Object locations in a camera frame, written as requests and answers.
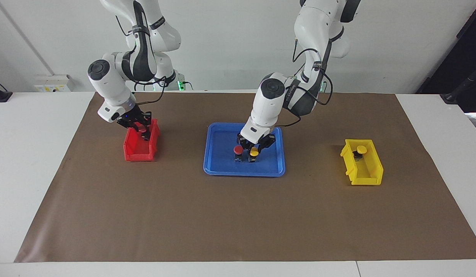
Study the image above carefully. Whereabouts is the blue plastic tray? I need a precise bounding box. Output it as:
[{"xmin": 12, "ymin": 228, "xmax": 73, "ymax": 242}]
[{"xmin": 203, "ymin": 122, "xmax": 286, "ymax": 177}]

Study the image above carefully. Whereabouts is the red plastic bin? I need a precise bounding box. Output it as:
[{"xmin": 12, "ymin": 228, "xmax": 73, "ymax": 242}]
[{"xmin": 123, "ymin": 118, "xmax": 161, "ymax": 162}]

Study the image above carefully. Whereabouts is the brown table mat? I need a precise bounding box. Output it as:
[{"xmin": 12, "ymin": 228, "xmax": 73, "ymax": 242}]
[{"xmin": 14, "ymin": 92, "xmax": 476, "ymax": 263}]

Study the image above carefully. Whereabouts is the yellow plastic bin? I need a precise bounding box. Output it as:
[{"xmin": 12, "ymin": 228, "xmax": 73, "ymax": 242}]
[{"xmin": 340, "ymin": 139, "xmax": 384, "ymax": 186}]

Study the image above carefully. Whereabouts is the black tripod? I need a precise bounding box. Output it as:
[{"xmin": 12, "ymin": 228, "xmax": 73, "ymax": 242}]
[{"xmin": 440, "ymin": 73, "xmax": 476, "ymax": 104}]

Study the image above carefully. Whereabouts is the black curtain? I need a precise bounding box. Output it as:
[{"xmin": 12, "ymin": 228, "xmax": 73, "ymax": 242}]
[{"xmin": 415, "ymin": 2, "xmax": 476, "ymax": 113}]

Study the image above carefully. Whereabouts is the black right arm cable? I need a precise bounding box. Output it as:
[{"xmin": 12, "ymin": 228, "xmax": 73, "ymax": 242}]
[{"xmin": 115, "ymin": 2, "xmax": 173, "ymax": 106}]

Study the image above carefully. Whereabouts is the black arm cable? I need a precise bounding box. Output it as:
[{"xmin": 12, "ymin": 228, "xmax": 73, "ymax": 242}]
[
  {"xmin": 276, "ymin": 37, "xmax": 334, "ymax": 127},
  {"xmin": 115, "ymin": 2, "xmax": 173, "ymax": 106}
]

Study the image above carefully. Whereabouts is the white wall socket box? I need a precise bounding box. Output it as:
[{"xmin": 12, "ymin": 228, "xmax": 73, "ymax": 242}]
[{"xmin": 33, "ymin": 74, "xmax": 75, "ymax": 93}]

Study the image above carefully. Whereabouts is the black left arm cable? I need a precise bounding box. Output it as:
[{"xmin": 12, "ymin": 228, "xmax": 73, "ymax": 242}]
[{"xmin": 276, "ymin": 37, "xmax": 334, "ymax": 127}]

